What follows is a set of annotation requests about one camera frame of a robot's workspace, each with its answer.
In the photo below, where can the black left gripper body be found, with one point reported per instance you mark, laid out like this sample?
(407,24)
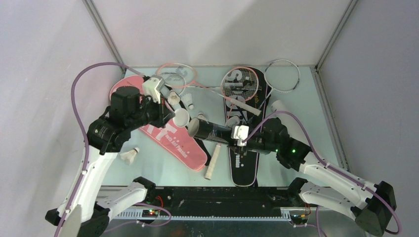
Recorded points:
(153,112)

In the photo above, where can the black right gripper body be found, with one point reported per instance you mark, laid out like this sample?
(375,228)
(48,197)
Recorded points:
(242,150)

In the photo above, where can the white tube lid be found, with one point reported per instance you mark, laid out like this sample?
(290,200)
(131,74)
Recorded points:
(181,117)

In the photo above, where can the black shuttlecock tube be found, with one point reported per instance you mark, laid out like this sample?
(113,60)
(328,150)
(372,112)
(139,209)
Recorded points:
(205,130)

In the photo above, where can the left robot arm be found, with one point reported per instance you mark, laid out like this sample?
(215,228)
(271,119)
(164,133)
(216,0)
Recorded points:
(81,214)

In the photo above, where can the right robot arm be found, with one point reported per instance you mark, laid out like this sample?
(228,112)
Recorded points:
(370,205)

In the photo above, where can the white nylon shuttlecock on bag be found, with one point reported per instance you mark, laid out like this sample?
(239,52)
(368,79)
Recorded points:
(233,121)

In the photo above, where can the pink racket cover bag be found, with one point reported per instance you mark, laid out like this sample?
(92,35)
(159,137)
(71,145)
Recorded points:
(178,143)

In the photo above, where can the black racket cover bag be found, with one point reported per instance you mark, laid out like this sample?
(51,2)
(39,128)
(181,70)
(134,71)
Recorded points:
(244,166)

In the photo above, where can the pink racket on black bag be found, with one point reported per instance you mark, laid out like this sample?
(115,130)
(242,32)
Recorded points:
(240,85)

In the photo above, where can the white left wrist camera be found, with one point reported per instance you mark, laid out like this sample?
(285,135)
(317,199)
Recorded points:
(152,87)

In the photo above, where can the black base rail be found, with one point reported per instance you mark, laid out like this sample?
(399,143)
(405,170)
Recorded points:
(229,202)

